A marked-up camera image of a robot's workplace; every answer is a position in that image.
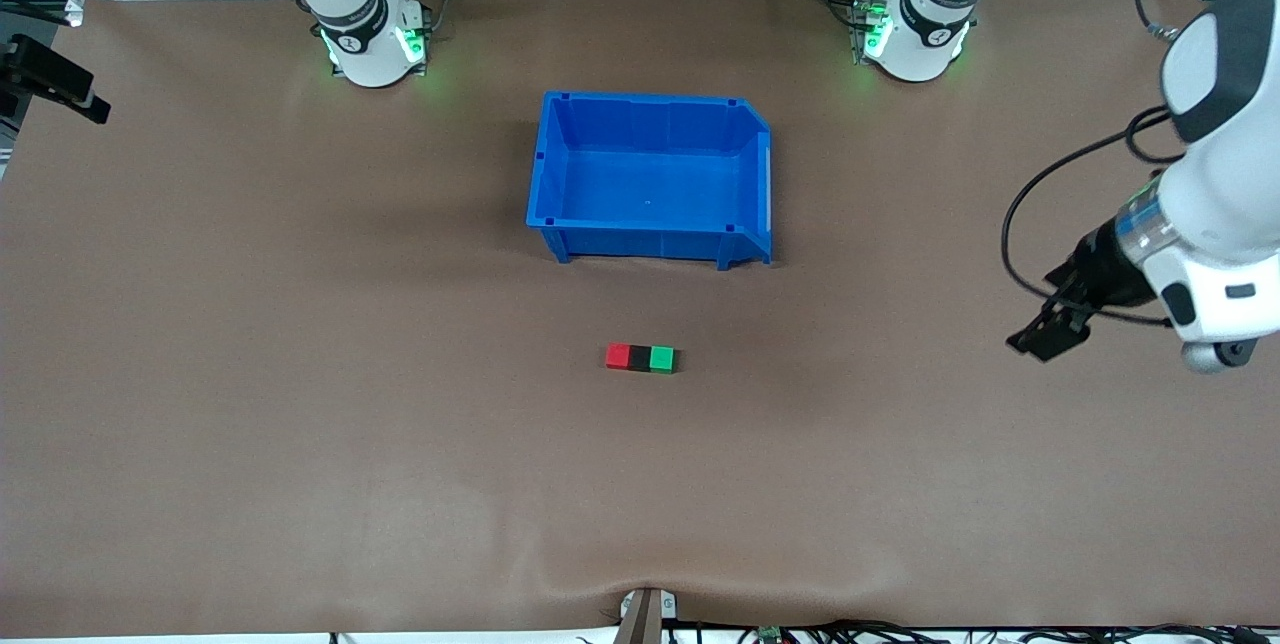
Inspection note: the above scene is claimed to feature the blue plastic storage bin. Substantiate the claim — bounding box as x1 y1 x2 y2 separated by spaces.
526 91 774 271

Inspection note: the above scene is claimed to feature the brown table mat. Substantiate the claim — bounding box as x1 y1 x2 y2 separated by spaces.
0 0 1280 637

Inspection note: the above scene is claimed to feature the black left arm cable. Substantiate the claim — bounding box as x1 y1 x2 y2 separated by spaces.
1003 0 1201 327

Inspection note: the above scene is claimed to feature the metal table edge bracket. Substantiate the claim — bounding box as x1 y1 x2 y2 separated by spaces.
618 587 678 644

